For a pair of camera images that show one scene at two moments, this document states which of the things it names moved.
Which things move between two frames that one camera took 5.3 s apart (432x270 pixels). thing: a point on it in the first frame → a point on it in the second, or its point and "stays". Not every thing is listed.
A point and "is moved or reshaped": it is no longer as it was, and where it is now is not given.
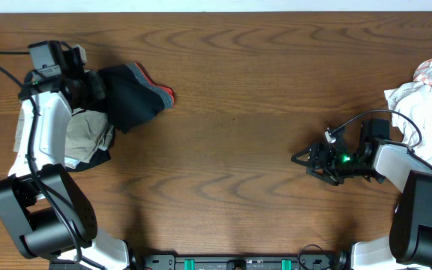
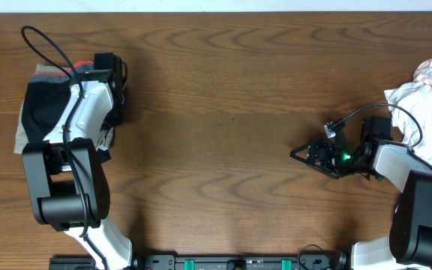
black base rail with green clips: [166, 262] stays
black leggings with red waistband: [131, 100] is moved or reshaped
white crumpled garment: [424, 112] stays
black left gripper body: [87, 90] → [115, 118]
